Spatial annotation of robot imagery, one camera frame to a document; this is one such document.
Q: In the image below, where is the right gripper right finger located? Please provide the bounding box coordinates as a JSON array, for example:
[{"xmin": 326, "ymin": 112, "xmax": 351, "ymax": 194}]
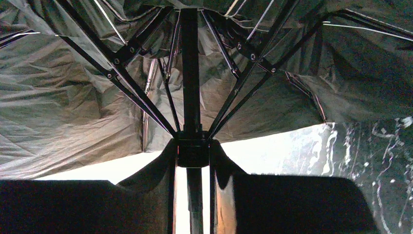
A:
[{"xmin": 209, "ymin": 140, "xmax": 380, "ymax": 234}]

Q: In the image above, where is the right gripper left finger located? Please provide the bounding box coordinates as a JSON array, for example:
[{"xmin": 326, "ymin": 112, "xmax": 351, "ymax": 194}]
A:
[{"xmin": 0, "ymin": 139, "xmax": 178, "ymax": 234}]

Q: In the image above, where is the beige and black folding umbrella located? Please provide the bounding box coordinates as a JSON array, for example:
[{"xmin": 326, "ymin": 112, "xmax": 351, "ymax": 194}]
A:
[{"xmin": 0, "ymin": 0, "xmax": 413, "ymax": 234}]

